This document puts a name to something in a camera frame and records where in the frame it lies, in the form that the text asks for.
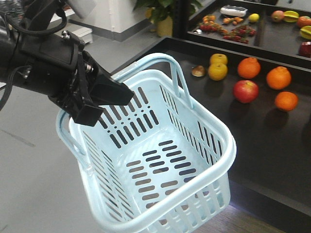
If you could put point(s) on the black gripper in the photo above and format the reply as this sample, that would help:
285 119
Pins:
58 71

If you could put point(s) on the light blue plastic basket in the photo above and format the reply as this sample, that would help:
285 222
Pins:
158 164

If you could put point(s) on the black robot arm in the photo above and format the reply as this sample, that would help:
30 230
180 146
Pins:
40 18

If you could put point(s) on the brown shell mushroom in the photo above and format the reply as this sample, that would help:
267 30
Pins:
198 71

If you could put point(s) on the potted green plant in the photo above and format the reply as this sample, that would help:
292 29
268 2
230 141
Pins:
170 17

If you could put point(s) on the yellow apple back front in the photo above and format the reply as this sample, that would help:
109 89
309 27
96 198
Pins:
217 71

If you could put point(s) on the yellow apple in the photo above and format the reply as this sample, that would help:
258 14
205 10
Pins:
218 58
217 71

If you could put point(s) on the yellow apple back rear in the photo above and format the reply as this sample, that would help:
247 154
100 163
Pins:
218 58

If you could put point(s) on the red apple back left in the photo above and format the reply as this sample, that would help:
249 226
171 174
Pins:
245 91

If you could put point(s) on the orange back left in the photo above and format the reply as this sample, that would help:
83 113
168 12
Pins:
249 68

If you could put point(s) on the black wood display table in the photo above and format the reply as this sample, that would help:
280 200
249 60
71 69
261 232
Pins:
271 175

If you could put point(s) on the orange back right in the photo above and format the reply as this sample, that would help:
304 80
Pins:
278 78

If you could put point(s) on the small orange center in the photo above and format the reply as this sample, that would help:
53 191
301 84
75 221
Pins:
286 101

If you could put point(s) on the black upper display shelf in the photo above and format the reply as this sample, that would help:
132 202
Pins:
256 34

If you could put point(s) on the red bell pepper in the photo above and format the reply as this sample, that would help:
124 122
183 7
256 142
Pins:
305 49

